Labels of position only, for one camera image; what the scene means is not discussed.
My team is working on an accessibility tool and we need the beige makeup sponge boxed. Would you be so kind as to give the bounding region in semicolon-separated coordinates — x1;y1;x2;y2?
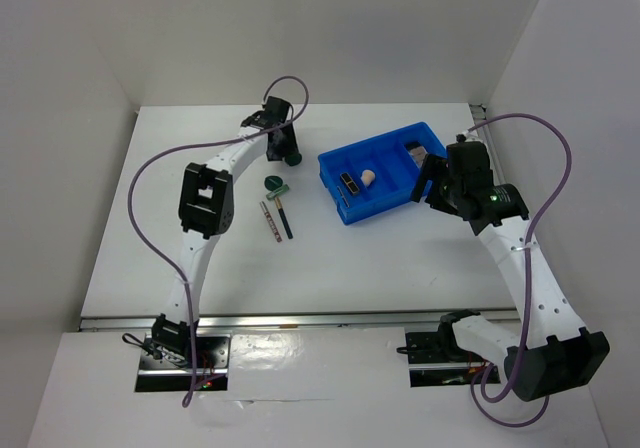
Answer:
360;169;376;188

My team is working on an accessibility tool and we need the green gold mascara pen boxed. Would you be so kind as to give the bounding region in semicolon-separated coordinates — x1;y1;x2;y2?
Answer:
274;196;293;240

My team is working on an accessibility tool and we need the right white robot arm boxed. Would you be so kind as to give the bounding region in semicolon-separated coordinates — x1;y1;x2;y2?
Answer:
411;138;610;402

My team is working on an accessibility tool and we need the black square powder compact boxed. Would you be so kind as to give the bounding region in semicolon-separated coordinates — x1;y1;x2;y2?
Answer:
404;141;425;152

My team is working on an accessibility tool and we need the green clear lipstick tube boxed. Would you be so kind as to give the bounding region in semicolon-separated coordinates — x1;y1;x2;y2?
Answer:
266;184;290;200

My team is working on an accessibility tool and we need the red lip gloss tube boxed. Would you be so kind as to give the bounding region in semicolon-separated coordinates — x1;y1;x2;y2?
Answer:
259;201;282;243

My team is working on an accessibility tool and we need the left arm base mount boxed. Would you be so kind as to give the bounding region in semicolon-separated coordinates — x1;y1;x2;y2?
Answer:
122;327;234;394

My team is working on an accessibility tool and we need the purple cable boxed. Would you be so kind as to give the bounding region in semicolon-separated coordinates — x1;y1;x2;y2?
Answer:
128;76;310;409
467;112;573;427

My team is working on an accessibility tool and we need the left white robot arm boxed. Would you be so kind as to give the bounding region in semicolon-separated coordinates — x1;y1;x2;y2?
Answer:
152;96;301;367

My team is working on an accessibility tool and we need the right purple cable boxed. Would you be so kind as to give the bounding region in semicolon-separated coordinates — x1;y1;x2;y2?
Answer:
467;112;573;427

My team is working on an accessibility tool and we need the clear eyeshadow palette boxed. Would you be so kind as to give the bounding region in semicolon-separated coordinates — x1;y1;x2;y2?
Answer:
407;145;429;169

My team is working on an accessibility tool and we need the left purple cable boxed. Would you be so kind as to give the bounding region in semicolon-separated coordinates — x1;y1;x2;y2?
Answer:
128;76;310;409

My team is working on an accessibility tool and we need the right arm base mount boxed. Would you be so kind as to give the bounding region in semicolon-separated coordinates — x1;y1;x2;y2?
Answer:
396;332;488;388

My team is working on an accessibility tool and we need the aluminium front rail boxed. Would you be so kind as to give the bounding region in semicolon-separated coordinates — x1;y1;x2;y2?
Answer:
79;308;519;333

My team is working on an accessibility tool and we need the blue plastic divided bin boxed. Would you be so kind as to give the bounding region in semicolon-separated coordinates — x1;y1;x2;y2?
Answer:
318;122;446;225

